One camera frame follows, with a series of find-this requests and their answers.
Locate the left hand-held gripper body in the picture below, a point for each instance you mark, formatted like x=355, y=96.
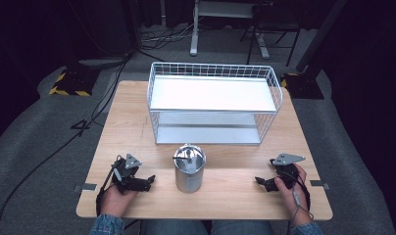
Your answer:
x=124, y=173

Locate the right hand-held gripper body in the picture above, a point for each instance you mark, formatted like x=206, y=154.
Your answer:
x=286, y=169

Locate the person's right hand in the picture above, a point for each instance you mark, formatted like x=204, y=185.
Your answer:
x=297, y=202

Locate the person's left hand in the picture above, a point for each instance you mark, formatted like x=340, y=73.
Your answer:
x=113, y=203

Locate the grey tape strip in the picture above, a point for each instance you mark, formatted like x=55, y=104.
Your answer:
x=320, y=184
x=88, y=187

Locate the steel canister with lid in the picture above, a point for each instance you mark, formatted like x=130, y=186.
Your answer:
x=188, y=174

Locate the person's left denim sleeve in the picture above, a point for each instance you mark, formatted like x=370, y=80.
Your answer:
x=108, y=225

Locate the person's denim sleeve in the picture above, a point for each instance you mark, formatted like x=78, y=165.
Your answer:
x=307, y=229
x=108, y=225

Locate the person's right denim sleeve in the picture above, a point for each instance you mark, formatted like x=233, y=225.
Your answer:
x=307, y=229

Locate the black yellow striped stand base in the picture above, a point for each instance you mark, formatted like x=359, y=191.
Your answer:
x=304, y=86
x=75, y=81

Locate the black slanted pole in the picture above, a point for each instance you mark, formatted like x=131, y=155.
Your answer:
x=320, y=36

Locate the black metal stand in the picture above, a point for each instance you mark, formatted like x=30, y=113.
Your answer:
x=274, y=23

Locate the white metal desk frame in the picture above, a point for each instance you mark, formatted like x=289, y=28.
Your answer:
x=194, y=36

